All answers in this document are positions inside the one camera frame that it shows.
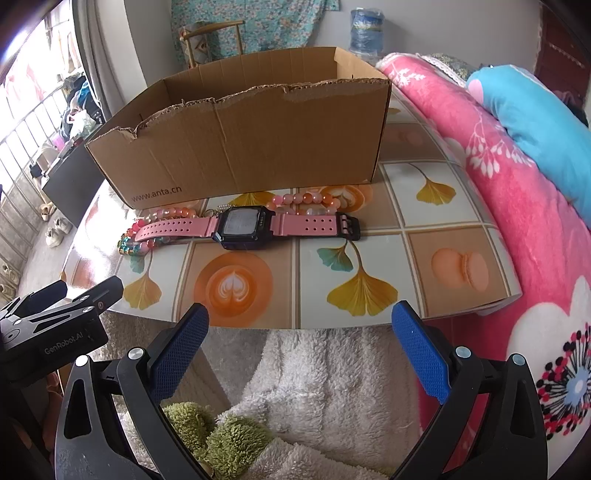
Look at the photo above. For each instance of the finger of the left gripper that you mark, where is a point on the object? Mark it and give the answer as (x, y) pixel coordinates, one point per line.
(98, 298)
(42, 299)

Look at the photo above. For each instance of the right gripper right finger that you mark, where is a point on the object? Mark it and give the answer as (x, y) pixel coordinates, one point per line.
(510, 441)

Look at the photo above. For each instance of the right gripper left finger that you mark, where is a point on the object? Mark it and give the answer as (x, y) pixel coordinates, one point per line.
(90, 442)

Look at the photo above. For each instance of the pink strap digital watch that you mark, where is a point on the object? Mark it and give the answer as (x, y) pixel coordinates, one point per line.
(237, 228)

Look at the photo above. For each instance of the white shoes pair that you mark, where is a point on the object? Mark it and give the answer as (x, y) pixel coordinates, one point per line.
(56, 234)

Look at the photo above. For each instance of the dark grey cabinet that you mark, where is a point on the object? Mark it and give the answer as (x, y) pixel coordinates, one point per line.
(72, 183)

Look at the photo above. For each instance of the green fluffy trim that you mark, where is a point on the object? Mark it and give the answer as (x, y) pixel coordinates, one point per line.
(225, 448)

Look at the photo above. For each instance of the pink floral blanket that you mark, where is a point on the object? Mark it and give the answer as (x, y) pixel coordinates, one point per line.
(549, 244)

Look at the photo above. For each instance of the patterned vinyl tablecloth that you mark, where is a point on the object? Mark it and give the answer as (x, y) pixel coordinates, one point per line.
(427, 238)

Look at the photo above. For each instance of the grey curtain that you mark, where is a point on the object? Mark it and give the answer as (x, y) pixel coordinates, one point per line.
(108, 54)

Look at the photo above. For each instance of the brown cardboard box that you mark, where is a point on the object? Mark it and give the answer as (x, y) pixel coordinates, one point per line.
(255, 122)

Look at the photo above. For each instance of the wooden chair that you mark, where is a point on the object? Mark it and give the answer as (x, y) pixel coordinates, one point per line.
(194, 40)

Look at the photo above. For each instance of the blue pillow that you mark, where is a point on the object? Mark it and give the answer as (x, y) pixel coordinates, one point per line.
(541, 125)

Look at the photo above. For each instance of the teal floral hanging cloth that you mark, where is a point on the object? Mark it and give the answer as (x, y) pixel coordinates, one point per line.
(269, 25)

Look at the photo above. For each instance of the blue water jug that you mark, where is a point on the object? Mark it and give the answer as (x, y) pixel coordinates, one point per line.
(366, 35)

